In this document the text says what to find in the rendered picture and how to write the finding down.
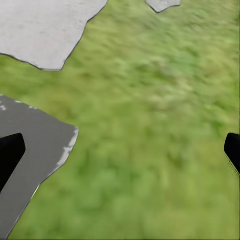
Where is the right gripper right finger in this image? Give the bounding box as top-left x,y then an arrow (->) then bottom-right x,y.
224,133 -> 240,173

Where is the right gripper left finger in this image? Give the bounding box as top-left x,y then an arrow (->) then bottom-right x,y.
0,133 -> 26,193

